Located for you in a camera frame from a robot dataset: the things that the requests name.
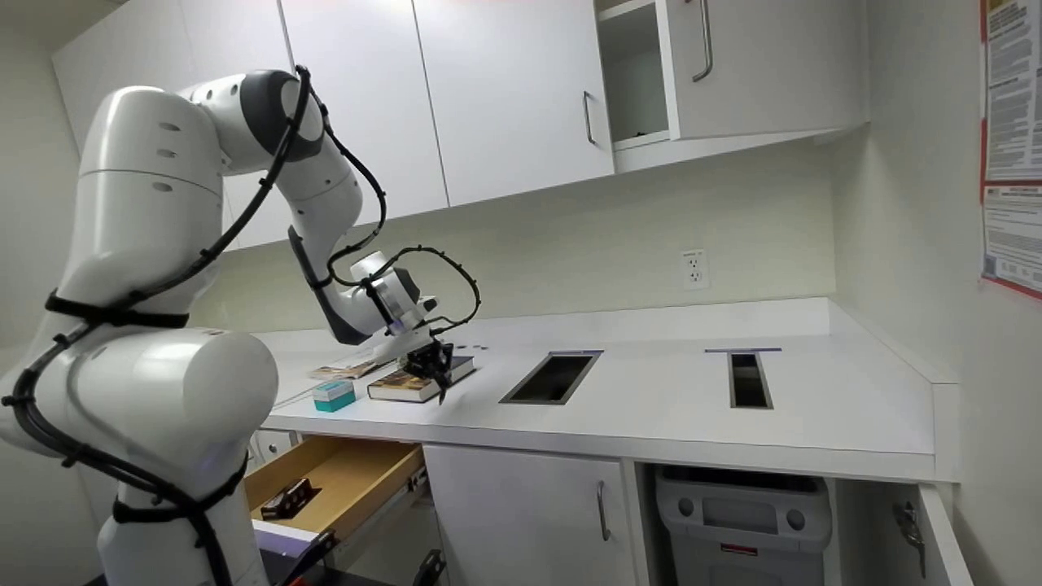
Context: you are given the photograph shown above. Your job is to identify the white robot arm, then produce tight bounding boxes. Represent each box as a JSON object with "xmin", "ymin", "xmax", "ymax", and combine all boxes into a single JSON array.
[{"xmin": 4, "ymin": 70, "xmax": 456, "ymax": 586}]

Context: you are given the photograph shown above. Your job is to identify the teal and white small box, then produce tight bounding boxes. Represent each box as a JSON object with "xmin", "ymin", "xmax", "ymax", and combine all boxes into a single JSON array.
[{"xmin": 314, "ymin": 381, "xmax": 354, "ymax": 413}]

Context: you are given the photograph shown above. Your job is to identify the open white cabinet door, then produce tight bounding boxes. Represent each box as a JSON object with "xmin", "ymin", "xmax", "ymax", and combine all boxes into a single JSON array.
[{"xmin": 884, "ymin": 486, "xmax": 973, "ymax": 586}]

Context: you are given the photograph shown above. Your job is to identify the wooden drawer with white front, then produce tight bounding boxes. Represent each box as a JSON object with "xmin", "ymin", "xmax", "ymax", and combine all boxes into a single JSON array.
[{"xmin": 243, "ymin": 436, "xmax": 422, "ymax": 557}]

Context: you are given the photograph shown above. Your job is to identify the stack of magazines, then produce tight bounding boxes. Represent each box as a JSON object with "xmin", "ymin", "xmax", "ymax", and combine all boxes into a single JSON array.
[{"xmin": 307, "ymin": 358, "xmax": 392, "ymax": 381}]

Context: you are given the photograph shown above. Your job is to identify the white lower cabinet door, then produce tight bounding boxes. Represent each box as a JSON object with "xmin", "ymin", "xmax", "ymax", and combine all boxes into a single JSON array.
[{"xmin": 422, "ymin": 446, "xmax": 635, "ymax": 586}]

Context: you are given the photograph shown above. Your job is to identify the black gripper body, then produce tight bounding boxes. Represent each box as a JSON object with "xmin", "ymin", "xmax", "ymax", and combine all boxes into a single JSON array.
[{"xmin": 403, "ymin": 342, "xmax": 454, "ymax": 381}]

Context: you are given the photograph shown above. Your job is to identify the wall poster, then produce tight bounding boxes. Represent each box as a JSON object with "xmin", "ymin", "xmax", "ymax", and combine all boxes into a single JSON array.
[{"xmin": 979, "ymin": 0, "xmax": 1042, "ymax": 295}]

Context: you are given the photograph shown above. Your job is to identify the white upper cabinets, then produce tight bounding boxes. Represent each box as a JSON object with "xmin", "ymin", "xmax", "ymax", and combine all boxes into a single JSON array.
[{"xmin": 53, "ymin": 0, "xmax": 865, "ymax": 217}]

